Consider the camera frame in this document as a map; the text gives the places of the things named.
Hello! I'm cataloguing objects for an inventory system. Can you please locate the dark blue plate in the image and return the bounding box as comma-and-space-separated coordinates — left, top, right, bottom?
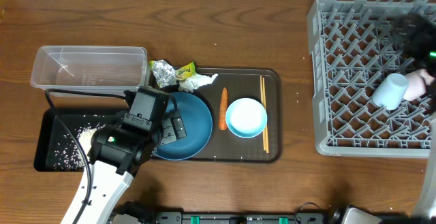
154, 92, 213, 161

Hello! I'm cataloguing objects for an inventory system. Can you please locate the pale pink cup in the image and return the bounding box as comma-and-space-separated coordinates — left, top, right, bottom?
403, 69, 435, 101

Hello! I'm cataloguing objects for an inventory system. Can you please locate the light blue cup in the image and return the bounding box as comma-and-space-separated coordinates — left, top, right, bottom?
372, 74, 408, 110

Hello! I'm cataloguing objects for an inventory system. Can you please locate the light blue saucer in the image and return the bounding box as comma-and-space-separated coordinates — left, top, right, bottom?
225, 98, 262, 139

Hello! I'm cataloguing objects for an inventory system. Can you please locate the pile of white rice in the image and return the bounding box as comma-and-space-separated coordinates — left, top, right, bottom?
46, 114, 112, 172

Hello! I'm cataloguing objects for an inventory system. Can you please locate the wooden chopstick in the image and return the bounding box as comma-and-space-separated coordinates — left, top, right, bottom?
260, 76, 268, 152
262, 76, 270, 155

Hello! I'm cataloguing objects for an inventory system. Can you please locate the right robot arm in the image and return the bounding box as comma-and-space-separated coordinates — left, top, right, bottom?
326, 14, 435, 224

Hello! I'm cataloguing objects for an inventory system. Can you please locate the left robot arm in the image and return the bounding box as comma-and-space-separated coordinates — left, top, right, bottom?
61, 110, 187, 223

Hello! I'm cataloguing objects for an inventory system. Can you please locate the grey dishwasher rack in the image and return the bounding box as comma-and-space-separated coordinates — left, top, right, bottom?
307, 0, 435, 158

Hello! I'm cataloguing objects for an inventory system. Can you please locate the orange carrot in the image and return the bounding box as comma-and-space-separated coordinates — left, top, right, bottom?
219, 87, 228, 131

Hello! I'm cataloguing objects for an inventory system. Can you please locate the crumpled white tissue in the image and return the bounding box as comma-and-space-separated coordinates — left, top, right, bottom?
178, 74, 218, 93

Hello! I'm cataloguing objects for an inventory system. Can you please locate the crumpled foil snack wrapper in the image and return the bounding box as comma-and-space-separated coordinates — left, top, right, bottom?
149, 60, 196, 89

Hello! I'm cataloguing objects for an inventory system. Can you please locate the dark brown serving tray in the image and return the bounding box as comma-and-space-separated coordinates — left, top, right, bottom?
164, 67, 283, 163

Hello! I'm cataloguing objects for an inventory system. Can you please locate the clear plastic bin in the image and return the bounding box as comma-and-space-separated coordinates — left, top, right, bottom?
30, 46, 151, 95

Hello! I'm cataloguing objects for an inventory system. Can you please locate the black plastic tray bin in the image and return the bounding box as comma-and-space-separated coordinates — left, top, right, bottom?
33, 107, 127, 172

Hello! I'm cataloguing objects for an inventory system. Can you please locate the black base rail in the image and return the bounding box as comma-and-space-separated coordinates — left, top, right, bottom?
107, 202, 325, 224

